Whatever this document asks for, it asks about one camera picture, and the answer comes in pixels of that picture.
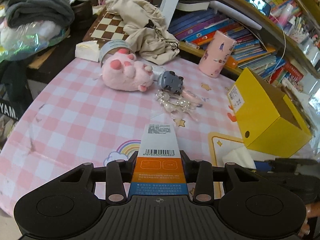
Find smartphone on shelf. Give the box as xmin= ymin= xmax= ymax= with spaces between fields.
xmin=245 ymin=0 xmax=271 ymax=17

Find grey folded sweater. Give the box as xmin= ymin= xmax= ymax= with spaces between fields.
xmin=5 ymin=0 xmax=75 ymax=28

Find beige crumpled hoodie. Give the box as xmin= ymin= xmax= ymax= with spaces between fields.
xmin=106 ymin=0 xmax=180 ymax=65

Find yellow cardboard box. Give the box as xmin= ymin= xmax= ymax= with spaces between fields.
xmin=228 ymin=69 xmax=312 ymax=158

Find white desk lamp bar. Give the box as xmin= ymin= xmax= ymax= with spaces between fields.
xmin=209 ymin=1 xmax=262 ymax=30

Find iridescent plastic bag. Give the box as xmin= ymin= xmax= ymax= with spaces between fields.
xmin=1 ymin=21 xmax=70 ymax=61

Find red dictionaries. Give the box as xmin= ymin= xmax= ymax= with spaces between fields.
xmin=269 ymin=62 xmax=304 ymax=85

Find row of leaning books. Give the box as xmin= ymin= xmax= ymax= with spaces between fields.
xmin=169 ymin=9 xmax=287 ymax=80

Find wooden chessboard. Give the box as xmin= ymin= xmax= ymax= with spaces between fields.
xmin=82 ymin=9 xmax=128 ymax=48

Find white tissue pack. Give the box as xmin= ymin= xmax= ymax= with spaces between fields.
xmin=75 ymin=41 xmax=100 ymax=62

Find pearl ribbon hair accessory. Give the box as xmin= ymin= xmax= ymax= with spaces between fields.
xmin=155 ymin=90 xmax=203 ymax=121

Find white charging cable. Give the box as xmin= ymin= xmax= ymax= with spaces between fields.
xmin=268 ymin=12 xmax=287 ymax=81

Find grey toy car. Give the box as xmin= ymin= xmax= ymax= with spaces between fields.
xmin=159 ymin=71 xmax=184 ymax=95

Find pink plush pig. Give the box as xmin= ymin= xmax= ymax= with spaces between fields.
xmin=101 ymin=48 xmax=154 ymax=92

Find pink white desk mat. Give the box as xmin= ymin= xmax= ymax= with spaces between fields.
xmin=1 ymin=57 xmax=241 ymax=215

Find pink cylindrical canister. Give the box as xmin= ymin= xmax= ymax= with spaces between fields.
xmin=198 ymin=31 xmax=237 ymax=78

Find roll of packing tape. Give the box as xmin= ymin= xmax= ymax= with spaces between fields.
xmin=99 ymin=40 xmax=133 ymax=67

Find usmile toothbrush box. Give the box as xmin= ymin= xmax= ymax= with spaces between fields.
xmin=129 ymin=124 xmax=188 ymax=196

